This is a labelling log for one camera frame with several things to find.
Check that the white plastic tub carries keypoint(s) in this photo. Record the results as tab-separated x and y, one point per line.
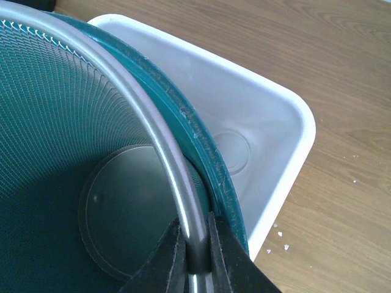
263	130

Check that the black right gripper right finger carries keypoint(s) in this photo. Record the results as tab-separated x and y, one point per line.
231	267

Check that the silver mesh metal bin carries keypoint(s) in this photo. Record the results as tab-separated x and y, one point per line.
67	103

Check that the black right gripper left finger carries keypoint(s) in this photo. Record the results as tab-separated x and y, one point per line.
166	268

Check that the teal plastic bin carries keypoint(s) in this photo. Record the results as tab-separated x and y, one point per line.
189	130

